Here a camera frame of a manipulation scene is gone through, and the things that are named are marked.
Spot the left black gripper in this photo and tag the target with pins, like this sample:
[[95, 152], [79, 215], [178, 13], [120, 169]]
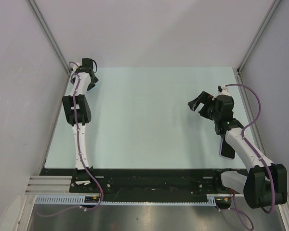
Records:
[[91, 84]]

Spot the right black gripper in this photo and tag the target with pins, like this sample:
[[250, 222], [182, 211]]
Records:
[[203, 98]]

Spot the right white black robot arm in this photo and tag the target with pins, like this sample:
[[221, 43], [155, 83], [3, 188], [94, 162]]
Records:
[[266, 182]]

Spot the phone in purple case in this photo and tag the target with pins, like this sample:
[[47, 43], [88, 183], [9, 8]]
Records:
[[226, 151]]

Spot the left aluminium frame post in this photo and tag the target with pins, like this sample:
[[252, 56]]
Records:
[[48, 33]]

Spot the aluminium frame post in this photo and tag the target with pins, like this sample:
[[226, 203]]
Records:
[[48, 33], [259, 34]]

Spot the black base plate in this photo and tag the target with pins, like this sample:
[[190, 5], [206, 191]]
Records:
[[155, 184]]

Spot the white slotted cable duct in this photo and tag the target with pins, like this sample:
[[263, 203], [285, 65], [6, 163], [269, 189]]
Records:
[[89, 200]]

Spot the right aluminium frame post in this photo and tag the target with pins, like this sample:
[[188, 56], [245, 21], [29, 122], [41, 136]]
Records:
[[259, 34]]

